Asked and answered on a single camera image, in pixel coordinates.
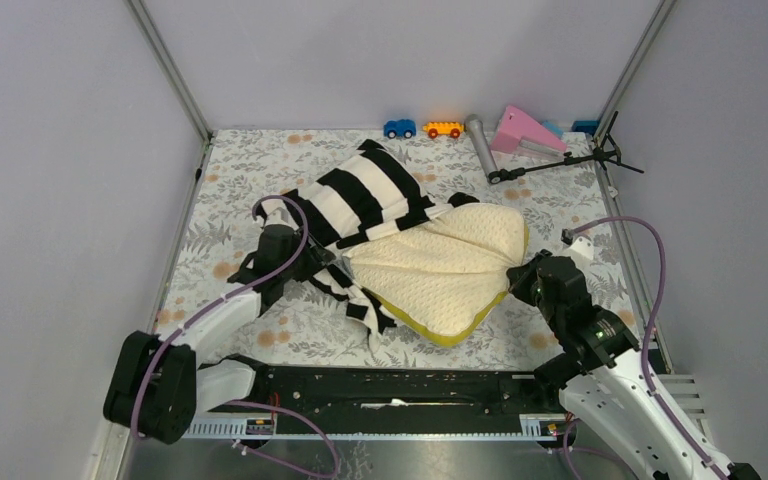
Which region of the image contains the yellow white pillow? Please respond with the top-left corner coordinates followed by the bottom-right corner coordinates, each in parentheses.
top-left (346, 203), bottom-right (529, 347)

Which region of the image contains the black white striped pillowcase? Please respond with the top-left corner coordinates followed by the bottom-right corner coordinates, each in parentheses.
top-left (253, 139), bottom-right (476, 350)

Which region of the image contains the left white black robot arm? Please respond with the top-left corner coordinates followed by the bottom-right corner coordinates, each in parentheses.
top-left (102, 225), bottom-right (336, 444)

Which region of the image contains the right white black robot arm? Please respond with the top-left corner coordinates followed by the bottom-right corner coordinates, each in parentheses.
top-left (506, 251), bottom-right (759, 479)

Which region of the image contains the floral patterned table mat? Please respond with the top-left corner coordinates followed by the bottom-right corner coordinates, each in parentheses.
top-left (155, 130), bottom-right (606, 371)

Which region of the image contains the pink triangular block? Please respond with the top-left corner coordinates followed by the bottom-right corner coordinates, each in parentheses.
top-left (490, 105), bottom-right (567, 155)

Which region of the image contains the light blue block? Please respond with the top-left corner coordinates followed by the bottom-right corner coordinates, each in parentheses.
top-left (541, 121), bottom-right (565, 140)

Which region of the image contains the black mini tripod stand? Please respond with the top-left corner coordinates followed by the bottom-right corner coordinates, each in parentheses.
top-left (487, 111), bottom-right (645, 185)

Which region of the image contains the blue toy car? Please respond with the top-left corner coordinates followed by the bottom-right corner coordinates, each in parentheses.
top-left (383, 119), bottom-right (417, 139)

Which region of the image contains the grey microphone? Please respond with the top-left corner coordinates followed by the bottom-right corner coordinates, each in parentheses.
top-left (464, 114), bottom-right (501, 185)

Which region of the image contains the dark blue block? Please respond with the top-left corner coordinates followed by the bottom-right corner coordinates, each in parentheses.
top-left (571, 120), bottom-right (600, 136)

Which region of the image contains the orange yellow toy car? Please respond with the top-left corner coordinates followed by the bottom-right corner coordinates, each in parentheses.
top-left (422, 122), bottom-right (465, 139)

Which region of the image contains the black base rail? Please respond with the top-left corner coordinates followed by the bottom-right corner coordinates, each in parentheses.
top-left (244, 365), bottom-right (565, 436)

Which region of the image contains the left aluminium frame post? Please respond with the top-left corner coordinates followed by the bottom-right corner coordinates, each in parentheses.
top-left (124, 0), bottom-right (213, 144)

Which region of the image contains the aluminium frame post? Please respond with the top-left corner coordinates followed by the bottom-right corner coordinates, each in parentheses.
top-left (596, 0), bottom-right (677, 136)
top-left (124, 0), bottom-right (213, 144)

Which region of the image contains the right aluminium frame post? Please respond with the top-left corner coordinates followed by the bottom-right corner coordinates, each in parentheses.
top-left (596, 0), bottom-right (677, 136)

